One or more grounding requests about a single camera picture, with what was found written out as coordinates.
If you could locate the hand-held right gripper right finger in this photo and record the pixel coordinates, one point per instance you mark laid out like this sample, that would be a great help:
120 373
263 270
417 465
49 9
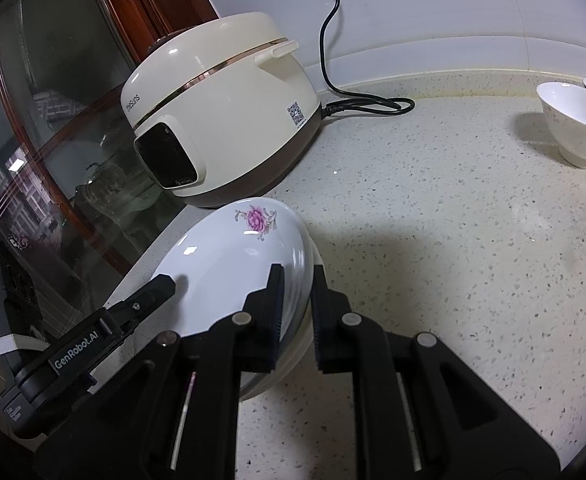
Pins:
323 330

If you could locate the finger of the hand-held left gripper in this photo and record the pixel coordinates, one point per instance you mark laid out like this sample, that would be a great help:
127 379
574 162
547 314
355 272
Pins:
153 292

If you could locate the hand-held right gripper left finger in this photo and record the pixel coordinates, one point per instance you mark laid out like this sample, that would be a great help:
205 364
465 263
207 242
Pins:
274 330

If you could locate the white footed bowl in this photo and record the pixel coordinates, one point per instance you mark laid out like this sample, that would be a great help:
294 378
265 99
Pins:
573 130

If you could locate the cream rice cooker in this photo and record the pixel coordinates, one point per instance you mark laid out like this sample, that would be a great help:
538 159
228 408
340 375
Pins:
233 110

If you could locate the wood-framed glass window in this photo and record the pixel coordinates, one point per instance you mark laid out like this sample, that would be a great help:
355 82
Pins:
73 110

